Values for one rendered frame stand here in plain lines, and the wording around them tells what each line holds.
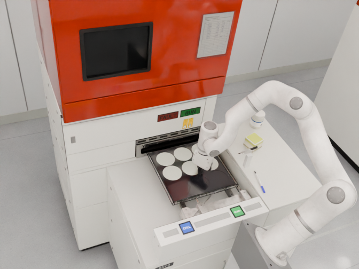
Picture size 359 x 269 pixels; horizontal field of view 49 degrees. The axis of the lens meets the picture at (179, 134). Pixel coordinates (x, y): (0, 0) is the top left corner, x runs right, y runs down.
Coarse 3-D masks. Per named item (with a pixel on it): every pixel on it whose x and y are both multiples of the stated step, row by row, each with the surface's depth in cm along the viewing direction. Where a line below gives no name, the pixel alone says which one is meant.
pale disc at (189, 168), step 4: (184, 164) 211; (188, 164) 211; (192, 164) 211; (184, 168) 209; (188, 168) 209; (192, 168) 209; (196, 168) 210; (188, 172) 207; (192, 172) 207; (196, 172) 207
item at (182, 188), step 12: (192, 144) 223; (156, 156) 213; (192, 156) 216; (216, 156) 218; (180, 168) 208; (216, 168) 211; (168, 180) 201; (180, 180) 202; (192, 180) 203; (204, 180) 204; (216, 180) 205; (228, 180) 206; (180, 192) 197; (192, 192) 198; (204, 192) 198
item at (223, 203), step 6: (228, 198) 200; (234, 198) 200; (240, 198) 200; (210, 204) 196; (216, 204) 196; (222, 204) 196; (228, 204) 197; (192, 210) 192; (210, 210) 193; (180, 216) 191
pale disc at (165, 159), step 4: (160, 156) 213; (164, 156) 213; (168, 156) 214; (172, 156) 214; (160, 160) 211; (164, 160) 211; (168, 160) 212; (172, 160) 212; (164, 164) 209; (168, 164) 209
